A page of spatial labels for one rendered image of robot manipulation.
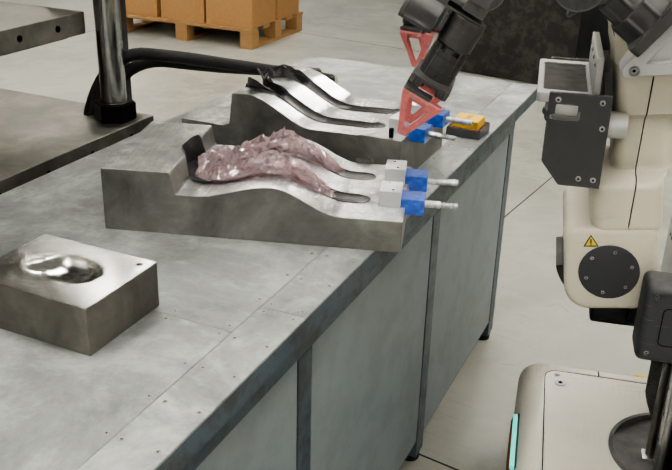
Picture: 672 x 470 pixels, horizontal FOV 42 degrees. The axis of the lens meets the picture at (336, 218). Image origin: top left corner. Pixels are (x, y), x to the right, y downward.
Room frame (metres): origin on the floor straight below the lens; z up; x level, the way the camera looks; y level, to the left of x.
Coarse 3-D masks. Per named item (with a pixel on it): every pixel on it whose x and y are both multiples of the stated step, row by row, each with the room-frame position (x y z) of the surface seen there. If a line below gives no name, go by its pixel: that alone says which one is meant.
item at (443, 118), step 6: (414, 102) 1.75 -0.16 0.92; (414, 108) 1.72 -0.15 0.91; (438, 114) 1.71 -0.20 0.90; (444, 114) 1.71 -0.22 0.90; (432, 120) 1.71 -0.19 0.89; (438, 120) 1.71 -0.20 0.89; (444, 120) 1.71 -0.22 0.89; (450, 120) 1.71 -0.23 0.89; (456, 120) 1.71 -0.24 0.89; (462, 120) 1.70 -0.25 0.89; (468, 120) 1.70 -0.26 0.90; (438, 126) 1.71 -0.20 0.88; (444, 126) 1.71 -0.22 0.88
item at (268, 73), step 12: (264, 72) 1.83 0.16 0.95; (276, 72) 1.85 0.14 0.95; (288, 72) 1.86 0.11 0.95; (300, 72) 1.88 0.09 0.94; (252, 84) 1.76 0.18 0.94; (264, 84) 1.80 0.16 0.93; (276, 84) 1.78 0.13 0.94; (312, 84) 1.86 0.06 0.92; (288, 96) 1.76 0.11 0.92; (324, 96) 1.84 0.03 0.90; (300, 108) 1.74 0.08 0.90; (348, 108) 1.82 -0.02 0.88; (360, 108) 1.81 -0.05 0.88; (372, 108) 1.81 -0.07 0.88; (384, 108) 1.80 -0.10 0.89; (324, 120) 1.73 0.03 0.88; (336, 120) 1.72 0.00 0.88; (348, 120) 1.71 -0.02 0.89
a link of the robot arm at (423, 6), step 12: (408, 0) 1.32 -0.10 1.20; (420, 0) 1.32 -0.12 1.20; (432, 0) 1.32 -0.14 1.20; (444, 0) 1.32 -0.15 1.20; (456, 0) 1.31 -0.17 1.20; (468, 0) 1.29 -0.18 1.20; (480, 0) 1.28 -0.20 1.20; (492, 0) 1.28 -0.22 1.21; (408, 12) 1.33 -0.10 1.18; (420, 12) 1.32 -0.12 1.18; (432, 12) 1.32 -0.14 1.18; (468, 12) 1.29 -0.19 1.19; (480, 12) 1.29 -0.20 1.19; (420, 24) 1.33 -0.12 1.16; (432, 24) 1.32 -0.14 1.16
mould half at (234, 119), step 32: (256, 96) 1.70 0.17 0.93; (352, 96) 1.89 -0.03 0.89; (224, 128) 1.74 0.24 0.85; (256, 128) 1.70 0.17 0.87; (288, 128) 1.67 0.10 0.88; (320, 128) 1.66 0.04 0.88; (352, 128) 1.65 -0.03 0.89; (384, 128) 1.65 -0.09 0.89; (352, 160) 1.61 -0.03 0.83; (384, 160) 1.59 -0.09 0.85; (416, 160) 1.66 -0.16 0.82
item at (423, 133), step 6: (396, 114) 1.66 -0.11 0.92; (390, 120) 1.63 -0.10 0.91; (396, 120) 1.63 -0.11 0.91; (390, 126) 1.63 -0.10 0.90; (396, 126) 1.63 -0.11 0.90; (420, 126) 1.62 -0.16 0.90; (426, 126) 1.63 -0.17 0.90; (432, 126) 1.64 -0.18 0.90; (396, 132) 1.62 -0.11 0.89; (414, 132) 1.61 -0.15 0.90; (420, 132) 1.61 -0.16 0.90; (426, 132) 1.61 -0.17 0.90; (432, 132) 1.62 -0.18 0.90; (438, 132) 1.61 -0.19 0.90; (414, 138) 1.61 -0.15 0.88; (420, 138) 1.61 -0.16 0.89; (426, 138) 1.61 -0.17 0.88; (438, 138) 1.61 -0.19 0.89; (444, 138) 1.60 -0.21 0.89; (450, 138) 1.60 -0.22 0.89
